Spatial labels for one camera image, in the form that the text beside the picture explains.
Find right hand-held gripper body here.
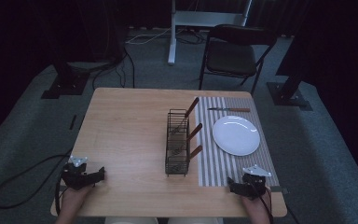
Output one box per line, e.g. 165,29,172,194
241,164,272,201

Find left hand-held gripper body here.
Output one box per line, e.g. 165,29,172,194
60,155,91,191

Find person's left hand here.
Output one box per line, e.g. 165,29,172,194
58,184,95,213

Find person's right hand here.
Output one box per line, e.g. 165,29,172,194
241,189,273,218

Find striped grey placemat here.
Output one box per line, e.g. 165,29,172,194
195,95,281,188

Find white plate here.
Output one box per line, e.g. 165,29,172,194
212,115,261,157

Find small black floor strip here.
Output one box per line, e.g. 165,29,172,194
68,114,78,131

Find black metal stand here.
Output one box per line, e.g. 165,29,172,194
40,0,91,100
266,29,314,112

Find black folding chair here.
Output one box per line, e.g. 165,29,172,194
198,23,278,96

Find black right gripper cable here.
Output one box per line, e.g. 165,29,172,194
250,179,275,224

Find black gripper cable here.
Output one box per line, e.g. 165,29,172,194
0,148,73,217
250,179,275,224

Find wooden-handled utensil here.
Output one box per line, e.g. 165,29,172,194
171,145,204,173
172,122,204,157

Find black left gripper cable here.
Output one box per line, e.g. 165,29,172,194
0,148,73,217

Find black wire cutlery rack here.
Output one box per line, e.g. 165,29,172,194
164,108,191,177

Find wooden-handled knife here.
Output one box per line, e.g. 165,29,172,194
207,106,252,114

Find wooden-handled fork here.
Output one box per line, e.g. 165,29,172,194
171,96,200,134

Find black floor cables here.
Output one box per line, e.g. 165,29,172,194
90,29,206,91

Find white floor cable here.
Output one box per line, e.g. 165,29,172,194
125,26,172,46

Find white desk frame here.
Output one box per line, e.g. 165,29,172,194
167,0,254,65

